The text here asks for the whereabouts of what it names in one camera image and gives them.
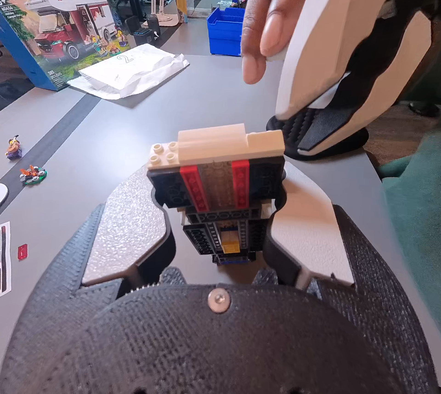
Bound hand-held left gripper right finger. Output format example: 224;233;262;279
265;161;355;290

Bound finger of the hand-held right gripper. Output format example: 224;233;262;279
297;10;433;157
275;0;424;122

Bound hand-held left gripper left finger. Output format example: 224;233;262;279
82;164;175;286

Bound red tan brick toy truck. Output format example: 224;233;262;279
146;124;286;265

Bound grey desk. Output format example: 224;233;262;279
0;17;441;360

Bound person's right hand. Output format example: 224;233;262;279
240;0;322;86

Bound blue plastic bin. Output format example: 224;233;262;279
207;6;246;56

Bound brick campfire on green base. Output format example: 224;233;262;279
20;165;47;186

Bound sticker sheet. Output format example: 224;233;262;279
0;221;11;297

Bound purple toy minifigure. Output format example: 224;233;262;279
5;136;23;160

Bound white paper bag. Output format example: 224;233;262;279
67;43;190;100

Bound blue toy set box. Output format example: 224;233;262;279
0;0;131;91

